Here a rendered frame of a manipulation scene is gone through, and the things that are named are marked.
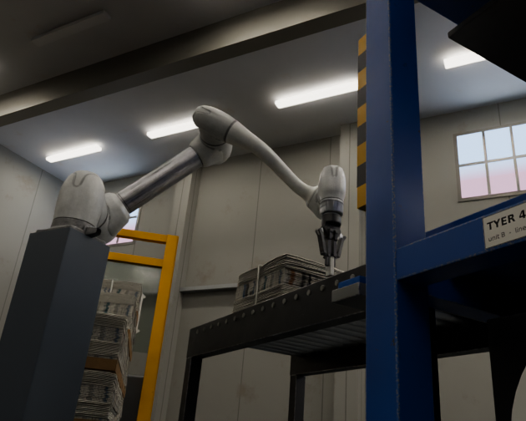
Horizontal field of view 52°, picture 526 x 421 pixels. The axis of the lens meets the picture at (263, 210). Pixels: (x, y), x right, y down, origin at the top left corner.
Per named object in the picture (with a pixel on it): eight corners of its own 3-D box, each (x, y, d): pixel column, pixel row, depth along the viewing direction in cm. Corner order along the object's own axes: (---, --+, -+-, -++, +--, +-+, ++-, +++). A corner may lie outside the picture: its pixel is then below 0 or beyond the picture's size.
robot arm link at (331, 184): (347, 197, 202) (342, 211, 214) (348, 161, 209) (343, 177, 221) (319, 195, 202) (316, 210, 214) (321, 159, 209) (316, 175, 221)
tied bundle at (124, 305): (51, 330, 267) (62, 285, 277) (58, 340, 294) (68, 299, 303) (128, 339, 274) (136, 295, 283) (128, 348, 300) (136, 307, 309)
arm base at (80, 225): (78, 226, 182) (82, 211, 184) (32, 233, 192) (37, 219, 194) (114, 245, 196) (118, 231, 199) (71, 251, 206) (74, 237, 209)
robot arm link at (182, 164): (58, 210, 211) (75, 231, 231) (80, 240, 206) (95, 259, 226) (216, 109, 232) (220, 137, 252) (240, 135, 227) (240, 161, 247)
